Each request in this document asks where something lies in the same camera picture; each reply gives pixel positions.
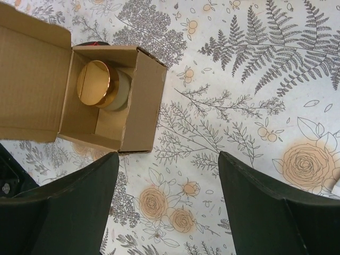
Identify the red black utility knife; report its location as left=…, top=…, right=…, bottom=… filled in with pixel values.
left=77, top=41, right=109, bottom=46

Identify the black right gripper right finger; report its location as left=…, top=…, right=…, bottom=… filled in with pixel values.
left=218, top=151, right=339, bottom=254

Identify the small cardboard box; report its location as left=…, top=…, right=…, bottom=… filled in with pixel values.
left=1, top=3, right=167, bottom=154

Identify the floral table mat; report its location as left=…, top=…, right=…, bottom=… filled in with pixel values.
left=10, top=1, right=339, bottom=254

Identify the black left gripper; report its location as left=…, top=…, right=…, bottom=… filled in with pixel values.
left=1, top=144, right=39, bottom=199

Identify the gold lidded white jar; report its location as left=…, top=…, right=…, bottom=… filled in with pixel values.
left=76, top=60, right=131, bottom=111

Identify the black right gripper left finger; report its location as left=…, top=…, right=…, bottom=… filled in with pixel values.
left=1, top=152, right=119, bottom=254

